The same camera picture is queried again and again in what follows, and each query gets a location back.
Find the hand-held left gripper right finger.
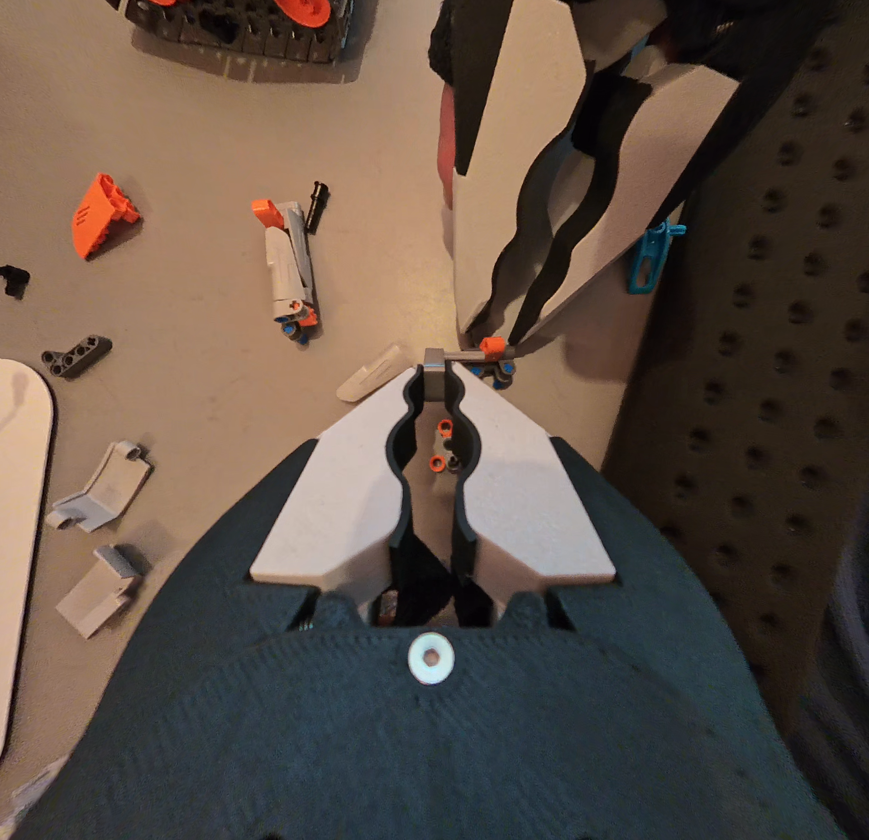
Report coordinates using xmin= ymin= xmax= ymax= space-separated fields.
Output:
xmin=448 ymin=363 xmax=616 ymax=625

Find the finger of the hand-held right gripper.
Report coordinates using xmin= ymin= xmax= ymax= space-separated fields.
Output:
xmin=509 ymin=62 xmax=742 ymax=347
xmin=444 ymin=0 xmax=590 ymax=339

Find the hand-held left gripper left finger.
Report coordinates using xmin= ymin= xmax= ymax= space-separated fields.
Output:
xmin=248 ymin=365 xmax=425 ymax=624

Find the grey orange blue block assembly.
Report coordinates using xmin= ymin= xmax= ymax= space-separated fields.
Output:
xmin=424 ymin=336 xmax=518 ymax=404

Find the cyan plastic brick tool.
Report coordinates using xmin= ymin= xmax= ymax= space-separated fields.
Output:
xmin=626 ymin=219 xmax=687 ymax=294

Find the orange bush grey connector assembly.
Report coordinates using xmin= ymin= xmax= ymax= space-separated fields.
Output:
xmin=429 ymin=418 xmax=471 ymax=474

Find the light grey curved blade panel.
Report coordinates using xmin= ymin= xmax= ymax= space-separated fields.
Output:
xmin=336 ymin=341 xmax=408 ymax=403

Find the light grey curved fender panel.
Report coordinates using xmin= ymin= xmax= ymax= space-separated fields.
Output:
xmin=46 ymin=441 xmax=153 ymax=533

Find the grey orange tracked toy robot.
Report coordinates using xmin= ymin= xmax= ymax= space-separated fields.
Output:
xmin=78 ymin=0 xmax=374 ymax=67

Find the white grey orange block assembly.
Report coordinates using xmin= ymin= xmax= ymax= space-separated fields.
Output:
xmin=251 ymin=198 xmax=320 ymax=345

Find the black dimpled mat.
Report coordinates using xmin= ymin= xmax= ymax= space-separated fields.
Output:
xmin=603 ymin=12 xmax=869 ymax=739

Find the light grey box panel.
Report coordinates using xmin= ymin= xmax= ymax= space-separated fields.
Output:
xmin=56 ymin=544 xmax=145 ymax=639

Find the dark grey short beam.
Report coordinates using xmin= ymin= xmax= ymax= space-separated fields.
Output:
xmin=41 ymin=335 xmax=113 ymax=379

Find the white book stand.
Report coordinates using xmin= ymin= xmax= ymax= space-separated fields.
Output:
xmin=0 ymin=359 xmax=55 ymax=759

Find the orange wedge block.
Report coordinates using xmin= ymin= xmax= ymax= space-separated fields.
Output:
xmin=71 ymin=172 xmax=142 ymax=260

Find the light grey curved shell panel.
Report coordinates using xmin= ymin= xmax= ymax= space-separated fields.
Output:
xmin=10 ymin=762 xmax=65 ymax=817

